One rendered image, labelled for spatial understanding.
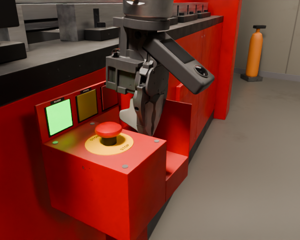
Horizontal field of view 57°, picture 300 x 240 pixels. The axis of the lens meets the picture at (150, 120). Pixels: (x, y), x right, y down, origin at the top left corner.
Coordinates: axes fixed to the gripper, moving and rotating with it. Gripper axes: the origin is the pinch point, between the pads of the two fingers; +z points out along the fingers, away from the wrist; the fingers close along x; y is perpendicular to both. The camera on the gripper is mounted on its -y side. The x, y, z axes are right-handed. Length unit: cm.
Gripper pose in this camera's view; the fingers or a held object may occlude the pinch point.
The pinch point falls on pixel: (149, 137)
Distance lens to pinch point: 49.9
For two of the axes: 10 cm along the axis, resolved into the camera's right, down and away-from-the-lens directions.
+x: -5.1, 3.4, -7.9
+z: -0.7, 9.0, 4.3
